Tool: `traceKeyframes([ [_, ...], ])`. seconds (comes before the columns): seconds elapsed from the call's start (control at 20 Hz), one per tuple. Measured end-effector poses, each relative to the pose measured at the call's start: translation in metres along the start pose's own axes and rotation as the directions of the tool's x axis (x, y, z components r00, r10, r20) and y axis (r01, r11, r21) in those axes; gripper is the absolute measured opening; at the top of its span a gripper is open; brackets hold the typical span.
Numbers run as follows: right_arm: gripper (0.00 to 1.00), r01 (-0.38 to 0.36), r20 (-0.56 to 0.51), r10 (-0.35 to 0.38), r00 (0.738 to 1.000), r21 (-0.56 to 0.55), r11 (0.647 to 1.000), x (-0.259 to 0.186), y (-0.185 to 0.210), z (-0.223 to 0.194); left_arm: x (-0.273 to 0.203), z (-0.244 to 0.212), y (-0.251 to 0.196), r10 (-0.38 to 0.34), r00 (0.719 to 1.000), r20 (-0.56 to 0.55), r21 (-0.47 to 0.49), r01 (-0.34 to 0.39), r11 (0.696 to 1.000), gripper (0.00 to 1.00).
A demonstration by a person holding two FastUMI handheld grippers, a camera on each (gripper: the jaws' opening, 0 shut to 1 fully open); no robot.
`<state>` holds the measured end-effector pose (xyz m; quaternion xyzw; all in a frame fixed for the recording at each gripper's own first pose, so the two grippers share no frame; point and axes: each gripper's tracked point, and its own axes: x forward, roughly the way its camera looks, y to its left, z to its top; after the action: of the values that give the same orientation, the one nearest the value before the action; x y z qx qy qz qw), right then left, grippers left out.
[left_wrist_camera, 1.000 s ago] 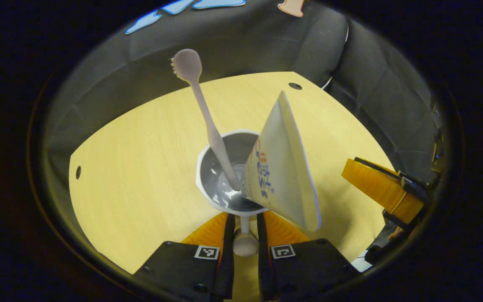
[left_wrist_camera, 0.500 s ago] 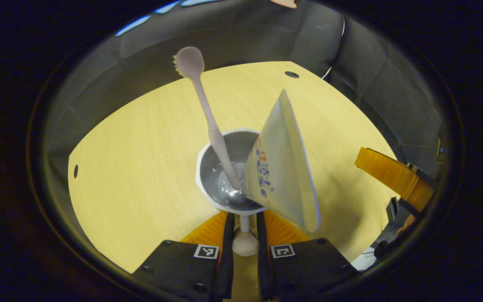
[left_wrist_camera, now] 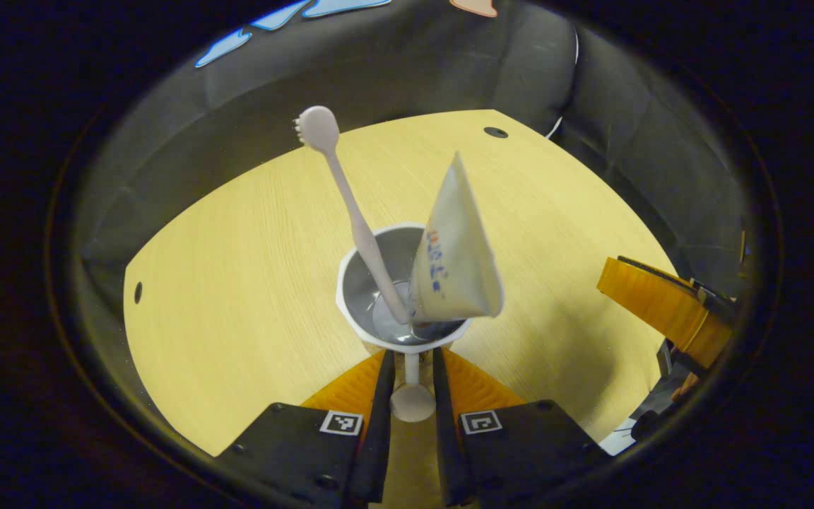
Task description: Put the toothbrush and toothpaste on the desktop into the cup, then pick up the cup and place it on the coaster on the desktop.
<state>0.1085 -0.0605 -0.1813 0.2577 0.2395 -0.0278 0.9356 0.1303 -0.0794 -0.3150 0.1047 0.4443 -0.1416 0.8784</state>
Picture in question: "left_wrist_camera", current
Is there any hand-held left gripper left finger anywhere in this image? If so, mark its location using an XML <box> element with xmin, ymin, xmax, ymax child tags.
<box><xmin>216</xmin><ymin>350</ymin><xmax>397</xmax><ymax>504</ymax></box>

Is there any white toothpaste tube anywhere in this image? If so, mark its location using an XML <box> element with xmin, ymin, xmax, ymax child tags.
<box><xmin>407</xmin><ymin>151</ymin><xmax>505</xmax><ymax>326</ymax></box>

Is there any wooden desktop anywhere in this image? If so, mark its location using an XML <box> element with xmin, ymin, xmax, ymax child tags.
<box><xmin>123</xmin><ymin>108</ymin><xmax>678</xmax><ymax>509</ymax></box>

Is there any white cup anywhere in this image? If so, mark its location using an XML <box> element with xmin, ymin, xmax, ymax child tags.
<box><xmin>336</xmin><ymin>223</ymin><xmax>473</xmax><ymax>423</ymax></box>

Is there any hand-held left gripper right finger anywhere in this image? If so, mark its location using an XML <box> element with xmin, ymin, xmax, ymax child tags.
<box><xmin>433</xmin><ymin>346</ymin><xmax>609</xmax><ymax>506</ymax></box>

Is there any white cable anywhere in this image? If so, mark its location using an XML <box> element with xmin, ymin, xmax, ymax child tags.
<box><xmin>547</xmin><ymin>25</ymin><xmax>581</xmax><ymax>140</ymax></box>

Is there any black backdrop cloth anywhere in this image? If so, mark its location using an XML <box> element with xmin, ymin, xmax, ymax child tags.
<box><xmin>71</xmin><ymin>0</ymin><xmax>750</xmax><ymax>368</ymax></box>

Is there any white toothbrush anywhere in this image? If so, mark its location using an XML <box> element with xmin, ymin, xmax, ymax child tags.
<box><xmin>294</xmin><ymin>106</ymin><xmax>415</xmax><ymax>326</ymax></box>

